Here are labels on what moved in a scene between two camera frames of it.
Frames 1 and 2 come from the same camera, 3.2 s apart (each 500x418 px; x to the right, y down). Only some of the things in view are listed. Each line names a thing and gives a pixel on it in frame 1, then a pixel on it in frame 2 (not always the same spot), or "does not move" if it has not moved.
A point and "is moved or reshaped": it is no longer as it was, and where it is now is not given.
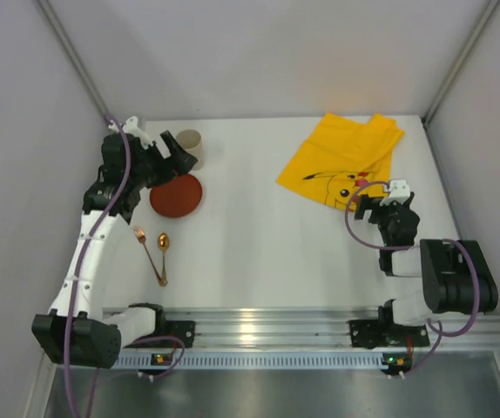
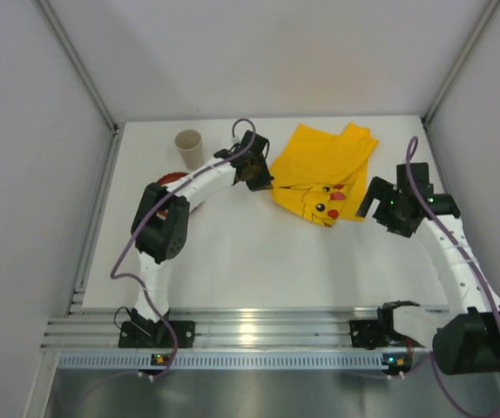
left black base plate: (184, 330) does not move
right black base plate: (369, 333) does not move
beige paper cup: (191, 140) does not move
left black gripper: (163, 158) to (258, 175)
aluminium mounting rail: (238, 328) does not move
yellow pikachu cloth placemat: (341, 154) is moved or reshaped
